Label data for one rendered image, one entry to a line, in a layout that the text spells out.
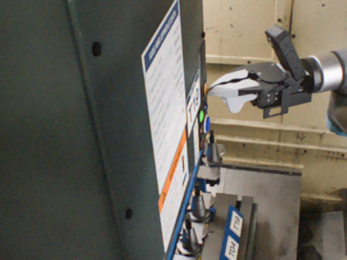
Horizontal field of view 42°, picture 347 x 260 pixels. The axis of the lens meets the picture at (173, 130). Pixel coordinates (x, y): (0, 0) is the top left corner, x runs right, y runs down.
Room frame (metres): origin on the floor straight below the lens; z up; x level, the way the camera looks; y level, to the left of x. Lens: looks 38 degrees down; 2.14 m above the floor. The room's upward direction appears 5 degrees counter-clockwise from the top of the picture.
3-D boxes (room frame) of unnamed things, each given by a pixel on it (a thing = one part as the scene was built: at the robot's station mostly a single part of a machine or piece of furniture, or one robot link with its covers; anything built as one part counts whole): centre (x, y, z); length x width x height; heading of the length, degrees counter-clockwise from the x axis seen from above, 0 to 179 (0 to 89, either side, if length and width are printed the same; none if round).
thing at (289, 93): (0.72, -0.21, 1.67); 0.12 x 0.08 x 0.09; 103
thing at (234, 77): (0.72, -0.11, 1.67); 0.09 x 0.03 x 0.06; 103
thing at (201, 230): (0.77, -0.03, 1.21); 0.07 x 0.05 x 0.01; 73
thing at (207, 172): (0.98, -0.09, 1.21); 0.07 x 0.05 x 0.01; 73
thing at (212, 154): (1.03, -0.11, 1.26); 0.04 x 0.04 x 0.07
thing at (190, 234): (0.72, -0.01, 1.26); 0.04 x 0.04 x 0.07
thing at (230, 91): (0.69, -0.12, 1.67); 0.09 x 0.03 x 0.06; 103
